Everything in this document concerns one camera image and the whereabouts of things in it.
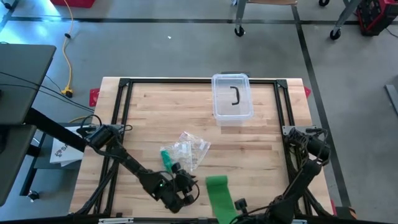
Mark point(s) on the black caster wheel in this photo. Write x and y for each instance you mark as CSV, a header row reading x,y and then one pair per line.
x,y
33,195

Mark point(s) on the grey desk top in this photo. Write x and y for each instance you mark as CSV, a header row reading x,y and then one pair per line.
x,y
12,161
25,77

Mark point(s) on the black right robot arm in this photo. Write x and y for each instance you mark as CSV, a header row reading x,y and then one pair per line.
x,y
304,174

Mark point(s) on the green bandage with white core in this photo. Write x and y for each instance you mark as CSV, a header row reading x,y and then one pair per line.
x,y
166,160

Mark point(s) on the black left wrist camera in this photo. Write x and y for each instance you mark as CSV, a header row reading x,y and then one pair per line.
x,y
176,168

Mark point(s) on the red flat object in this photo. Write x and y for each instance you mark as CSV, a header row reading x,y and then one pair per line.
x,y
74,3

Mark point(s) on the green bandage strip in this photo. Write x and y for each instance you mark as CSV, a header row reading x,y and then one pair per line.
x,y
220,199

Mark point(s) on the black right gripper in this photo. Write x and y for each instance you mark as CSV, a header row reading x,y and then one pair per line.
x,y
252,219

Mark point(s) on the clear zip bag white label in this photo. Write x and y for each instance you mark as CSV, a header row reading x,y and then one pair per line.
x,y
169,149

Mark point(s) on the grey metal bar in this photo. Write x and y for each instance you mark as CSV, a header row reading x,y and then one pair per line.
x,y
392,99

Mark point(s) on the grey metal cart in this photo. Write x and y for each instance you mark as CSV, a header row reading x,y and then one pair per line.
x,y
240,15
342,18

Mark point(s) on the clear plastic zip bag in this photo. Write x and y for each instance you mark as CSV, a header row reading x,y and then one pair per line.
x,y
196,149

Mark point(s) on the white printed paper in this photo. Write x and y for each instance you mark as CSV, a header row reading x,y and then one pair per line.
x,y
62,152

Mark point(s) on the clear plastic container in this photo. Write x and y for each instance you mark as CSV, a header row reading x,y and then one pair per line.
x,y
224,102

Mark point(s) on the red plastic tag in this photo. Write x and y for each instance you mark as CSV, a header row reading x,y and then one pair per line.
x,y
94,97
307,92

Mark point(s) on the silver corner bracket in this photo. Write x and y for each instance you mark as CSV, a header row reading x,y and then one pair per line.
x,y
287,128

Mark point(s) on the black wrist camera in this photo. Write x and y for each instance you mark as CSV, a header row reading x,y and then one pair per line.
x,y
176,168
241,205

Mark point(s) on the silver mounting bracket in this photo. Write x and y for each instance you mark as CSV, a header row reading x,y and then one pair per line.
x,y
115,221
300,221

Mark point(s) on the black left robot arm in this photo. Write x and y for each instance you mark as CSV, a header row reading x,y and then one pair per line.
x,y
130,161

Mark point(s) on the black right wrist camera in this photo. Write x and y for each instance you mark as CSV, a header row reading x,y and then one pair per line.
x,y
241,205

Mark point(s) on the red and black crate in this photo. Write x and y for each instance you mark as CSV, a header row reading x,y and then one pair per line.
x,y
377,15

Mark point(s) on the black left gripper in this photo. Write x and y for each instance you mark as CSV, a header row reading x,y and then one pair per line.
x,y
182,193

